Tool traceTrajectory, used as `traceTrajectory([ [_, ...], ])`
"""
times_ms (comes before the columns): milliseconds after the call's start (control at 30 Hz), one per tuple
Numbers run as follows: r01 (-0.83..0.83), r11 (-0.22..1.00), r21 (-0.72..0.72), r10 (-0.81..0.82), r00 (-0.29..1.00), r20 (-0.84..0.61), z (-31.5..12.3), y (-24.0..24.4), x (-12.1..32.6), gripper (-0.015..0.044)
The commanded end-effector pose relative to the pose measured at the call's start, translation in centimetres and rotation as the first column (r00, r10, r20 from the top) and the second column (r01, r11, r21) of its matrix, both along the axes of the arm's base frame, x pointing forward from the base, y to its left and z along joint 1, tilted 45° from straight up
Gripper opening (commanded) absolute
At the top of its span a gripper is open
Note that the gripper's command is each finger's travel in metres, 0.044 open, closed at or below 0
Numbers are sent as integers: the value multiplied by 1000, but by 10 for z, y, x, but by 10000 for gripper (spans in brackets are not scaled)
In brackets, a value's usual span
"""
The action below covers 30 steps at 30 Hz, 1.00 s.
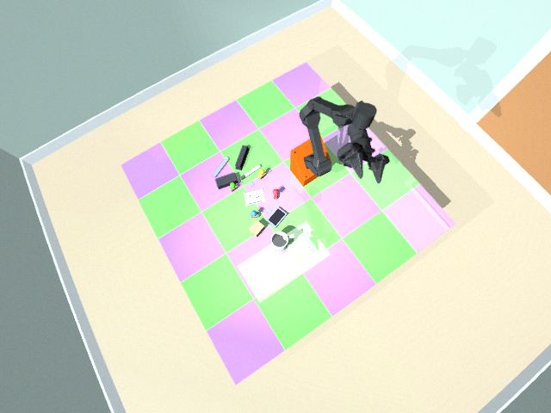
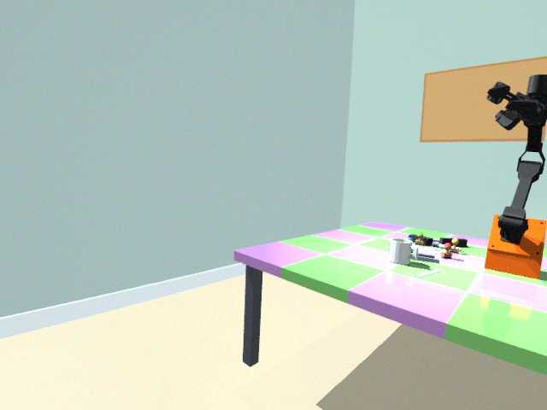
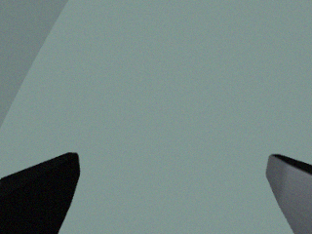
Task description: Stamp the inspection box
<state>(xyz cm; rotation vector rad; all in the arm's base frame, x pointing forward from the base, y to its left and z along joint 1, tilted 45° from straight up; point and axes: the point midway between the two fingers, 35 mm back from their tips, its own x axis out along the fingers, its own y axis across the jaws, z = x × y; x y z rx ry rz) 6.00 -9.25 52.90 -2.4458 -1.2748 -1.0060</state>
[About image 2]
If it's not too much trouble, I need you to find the white mug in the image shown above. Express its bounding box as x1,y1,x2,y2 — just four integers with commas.
388,237,419,264

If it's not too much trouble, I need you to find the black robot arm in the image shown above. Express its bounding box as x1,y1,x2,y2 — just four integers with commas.
495,74,547,245

